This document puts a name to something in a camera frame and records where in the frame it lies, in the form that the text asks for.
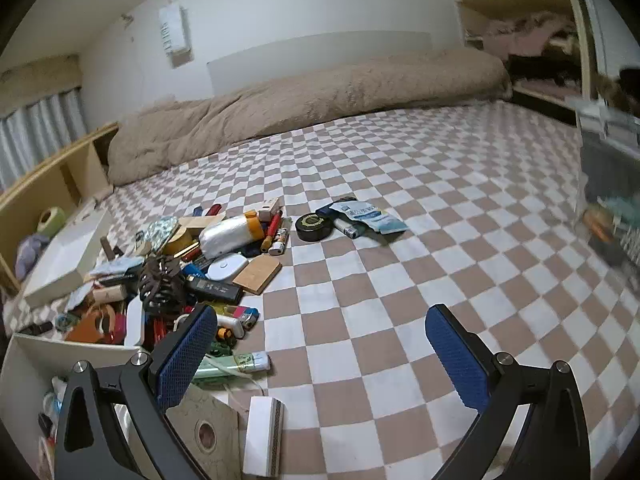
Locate white slatted door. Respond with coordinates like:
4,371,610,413
570,0,640,96

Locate white striped box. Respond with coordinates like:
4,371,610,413
243,396,286,477

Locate green tube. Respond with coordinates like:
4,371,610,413
192,352,272,380

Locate pile of small household things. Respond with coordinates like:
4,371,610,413
55,199,286,356

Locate brown furry thing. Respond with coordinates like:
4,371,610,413
595,72,626,106

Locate brown hair claw clip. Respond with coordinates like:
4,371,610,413
137,255,187,313

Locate dark clothes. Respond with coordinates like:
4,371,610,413
505,55,583,83

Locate white spool with orange cap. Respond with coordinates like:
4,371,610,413
199,211,263,256

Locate white curtain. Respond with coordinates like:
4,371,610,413
0,87,88,191

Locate beige card with hole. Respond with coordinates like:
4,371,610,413
165,385,241,480

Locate white storage box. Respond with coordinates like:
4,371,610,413
0,332,166,480

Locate black tape roll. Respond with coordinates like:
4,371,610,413
295,213,333,242

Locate checkered bed sheet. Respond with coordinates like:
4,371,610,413
5,100,640,480

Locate closet niche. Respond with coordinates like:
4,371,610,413
455,0,596,126

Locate black rectangular case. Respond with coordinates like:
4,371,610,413
187,275,244,303

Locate beige quilted duvet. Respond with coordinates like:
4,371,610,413
107,50,512,188

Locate green patterned pouch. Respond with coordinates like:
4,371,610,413
145,216,180,253

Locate green tape roll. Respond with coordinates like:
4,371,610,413
37,206,67,236

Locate red pen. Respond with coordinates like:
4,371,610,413
261,212,283,253

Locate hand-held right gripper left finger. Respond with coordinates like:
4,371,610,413
54,303,219,480

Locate brown leather holder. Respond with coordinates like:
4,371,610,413
65,305,126,345

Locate pink clothes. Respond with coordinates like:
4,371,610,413
477,15,576,58

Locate clear plastic container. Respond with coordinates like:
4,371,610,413
570,97,640,281

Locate blue white wipes packet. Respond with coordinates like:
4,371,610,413
330,201,407,235

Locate white round device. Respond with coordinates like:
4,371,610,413
206,254,249,281

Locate beige printed valance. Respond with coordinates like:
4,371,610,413
0,54,83,118

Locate purple plush toy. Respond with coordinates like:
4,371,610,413
15,234,51,281

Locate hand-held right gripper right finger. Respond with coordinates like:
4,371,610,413
424,303,591,480

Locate wooden bedside shelf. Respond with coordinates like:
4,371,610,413
0,121,121,296

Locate white shallow box lid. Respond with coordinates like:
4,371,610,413
23,208,115,308

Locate cork block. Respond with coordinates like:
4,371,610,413
232,256,282,295

